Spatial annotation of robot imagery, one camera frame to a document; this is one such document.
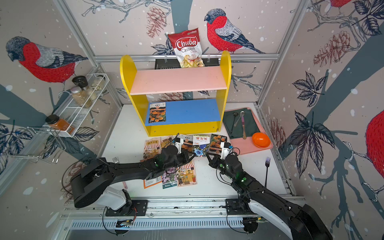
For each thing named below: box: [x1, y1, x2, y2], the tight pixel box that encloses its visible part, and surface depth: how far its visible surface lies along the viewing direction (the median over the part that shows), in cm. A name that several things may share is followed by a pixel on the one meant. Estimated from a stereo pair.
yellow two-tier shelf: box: [120, 50, 232, 137], surface depth 94 cm
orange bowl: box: [252, 132, 271, 148], surface depth 96 cm
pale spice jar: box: [91, 75, 106, 91], surface depth 87 cm
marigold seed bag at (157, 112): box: [148, 102, 166, 124], surface depth 99 cm
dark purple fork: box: [265, 157, 271, 187], surface depth 91 cm
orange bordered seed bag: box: [143, 175, 162, 189], surface depth 83 cm
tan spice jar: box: [70, 86, 93, 109], surface depth 74 cm
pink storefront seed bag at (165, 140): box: [160, 135, 174, 149], surface depth 102 cm
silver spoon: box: [233, 110, 245, 127], surface depth 116 cm
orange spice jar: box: [45, 114, 70, 131], surface depth 62 cm
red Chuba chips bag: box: [168, 28, 205, 68], surface depth 85 cm
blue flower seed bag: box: [193, 135, 210, 157], surface depth 87 cm
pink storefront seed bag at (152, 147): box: [143, 137, 161, 160], surface depth 97 cm
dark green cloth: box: [222, 108, 261, 140], surface depth 109 cm
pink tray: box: [224, 107, 274, 155], surface depth 102 cm
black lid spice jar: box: [72, 75, 97, 101], surface depth 76 cm
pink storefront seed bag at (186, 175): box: [176, 160, 198, 187], surface depth 85 cm
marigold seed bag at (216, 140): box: [209, 133, 228, 156], surface depth 101 cm
